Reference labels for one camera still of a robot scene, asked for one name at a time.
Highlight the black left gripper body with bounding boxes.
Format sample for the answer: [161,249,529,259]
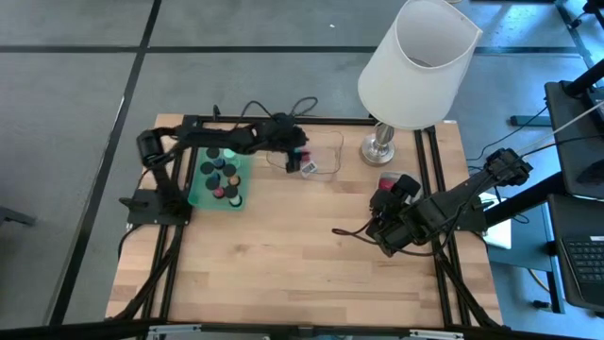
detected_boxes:
[261,112,310,155]

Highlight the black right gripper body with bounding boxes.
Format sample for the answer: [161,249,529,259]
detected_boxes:
[372,200,435,259]

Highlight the teal hourglass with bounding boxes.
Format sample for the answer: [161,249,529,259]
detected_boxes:
[223,145,243,170]

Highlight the white sand hourglass black caps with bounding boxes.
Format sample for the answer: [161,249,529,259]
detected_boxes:
[224,184,243,208]

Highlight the blue sand hourglass black caps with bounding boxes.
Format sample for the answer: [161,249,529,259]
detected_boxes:
[206,144,227,171]
[199,161,222,186]

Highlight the small grey plastic bin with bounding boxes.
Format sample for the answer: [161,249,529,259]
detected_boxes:
[376,169,424,212]

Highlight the clear plastic tray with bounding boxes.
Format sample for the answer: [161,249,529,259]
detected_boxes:
[265,123,345,177]

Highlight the white box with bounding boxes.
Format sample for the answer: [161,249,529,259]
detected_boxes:
[481,192,513,250]

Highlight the teal translucent plastic bin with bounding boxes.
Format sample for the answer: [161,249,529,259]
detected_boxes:
[187,137,255,213]

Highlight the white shade table lamp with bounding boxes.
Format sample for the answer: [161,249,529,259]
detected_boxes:
[356,0,484,167]

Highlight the grey metal cart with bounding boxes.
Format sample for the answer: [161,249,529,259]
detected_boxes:
[488,202,565,315]

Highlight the black side desk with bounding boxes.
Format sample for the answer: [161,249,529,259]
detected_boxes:
[544,56,604,200]

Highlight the black computer mouse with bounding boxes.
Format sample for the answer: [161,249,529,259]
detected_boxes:
[576,159,604,185]

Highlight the black laptop keyboard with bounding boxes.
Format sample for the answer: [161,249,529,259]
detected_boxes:
[558,233,604,311]

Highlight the grey chair base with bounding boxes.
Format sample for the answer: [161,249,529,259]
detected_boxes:
[0,205,38,229]

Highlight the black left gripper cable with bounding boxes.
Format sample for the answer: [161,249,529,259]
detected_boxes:
[239,95,319,125]

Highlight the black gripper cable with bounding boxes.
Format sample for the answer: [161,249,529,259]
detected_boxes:
[330,219,378,245]
[239,95,319,125]

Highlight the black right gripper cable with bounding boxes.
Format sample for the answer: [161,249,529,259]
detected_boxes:
[330,219,378,245]

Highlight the black aluminium table frame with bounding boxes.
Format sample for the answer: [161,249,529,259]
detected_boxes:
[106,104,512,332]

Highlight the black floor bracket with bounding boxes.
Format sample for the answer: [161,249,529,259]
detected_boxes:
[509,114,552,128]

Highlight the black overhead camera beam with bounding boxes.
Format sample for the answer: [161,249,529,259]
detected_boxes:
[0,316,604,340]

